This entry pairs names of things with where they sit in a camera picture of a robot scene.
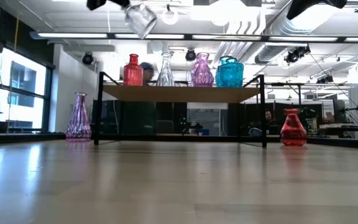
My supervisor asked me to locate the black metal rig frame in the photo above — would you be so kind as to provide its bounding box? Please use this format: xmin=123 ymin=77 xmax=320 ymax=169
xmin=0 ymin=132 xmax=358 ymax=151

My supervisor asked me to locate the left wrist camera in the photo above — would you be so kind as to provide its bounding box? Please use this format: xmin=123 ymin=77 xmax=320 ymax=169
xmin=86 ymin=0 xmax=107 ymax=11

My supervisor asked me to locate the clear round swirl glass vase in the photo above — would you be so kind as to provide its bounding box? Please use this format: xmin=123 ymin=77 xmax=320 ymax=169
xmin=124 ymin=2 xmax=158 ymax=40

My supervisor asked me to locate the blue white round object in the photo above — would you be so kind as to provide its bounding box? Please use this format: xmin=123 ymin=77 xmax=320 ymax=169
xmin=247 ymin=126 xmax=263 ymax=138

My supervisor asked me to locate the purple twisted glass vase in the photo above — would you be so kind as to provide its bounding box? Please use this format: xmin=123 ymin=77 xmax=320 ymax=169
xmin=190 ymin=52 xmax=215 ymax=88

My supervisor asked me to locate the small teal glass vase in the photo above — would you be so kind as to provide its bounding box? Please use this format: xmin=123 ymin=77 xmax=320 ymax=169
xmin=221 ymin=57 xmax=245 ymax=88

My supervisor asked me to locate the red bulb-shaped glass vase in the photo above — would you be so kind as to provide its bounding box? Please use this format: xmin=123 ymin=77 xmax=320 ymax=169
xmin=279 ymin=108 xmax=308 ymax=147

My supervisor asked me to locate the black window frame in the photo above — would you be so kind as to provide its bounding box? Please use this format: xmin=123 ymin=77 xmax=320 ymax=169
xmin=0 ymin=46 xmax=55 ymax=134

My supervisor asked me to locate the large teal textured glass jar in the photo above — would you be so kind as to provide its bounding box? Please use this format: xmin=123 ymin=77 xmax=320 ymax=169
xmin=214 ymin=55 xmax=234 ymax=88

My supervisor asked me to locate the white ring light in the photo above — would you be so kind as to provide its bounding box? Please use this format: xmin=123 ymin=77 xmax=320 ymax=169
xmin=161 ymin=8 xmax=179 ymax=26

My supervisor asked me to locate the purple faceted cone glass vase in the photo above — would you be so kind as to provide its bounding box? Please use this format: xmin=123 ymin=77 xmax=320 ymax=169
xmin=65 ymin=91 xmax=93 ymax=142

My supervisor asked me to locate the wooden shelf black metal frame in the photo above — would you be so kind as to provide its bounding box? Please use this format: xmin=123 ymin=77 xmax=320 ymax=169
xmin=93 ymin=71 xmax=267 ymax=149

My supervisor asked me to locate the tall clear twisted glass vase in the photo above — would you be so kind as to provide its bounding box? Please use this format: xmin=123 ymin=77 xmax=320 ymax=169
xmin=155 ymin=52 xmax=176 ymax=88

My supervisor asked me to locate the silver ventilation duct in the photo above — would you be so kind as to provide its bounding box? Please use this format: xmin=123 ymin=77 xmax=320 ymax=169
xmin=255 ymin=0 xmax=319 ymax=65

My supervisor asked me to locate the person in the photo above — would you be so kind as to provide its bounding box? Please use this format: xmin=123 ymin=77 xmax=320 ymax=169
xmin=261 ymin=108 xmax=281 ymax=136
xmin=139 ymin=61 xmax=155 ymax=85

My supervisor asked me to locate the red ribbed glass bottle vase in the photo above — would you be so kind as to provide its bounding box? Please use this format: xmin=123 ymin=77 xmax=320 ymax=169
xmin=122 ymin=53 xmax=144 ymax=87

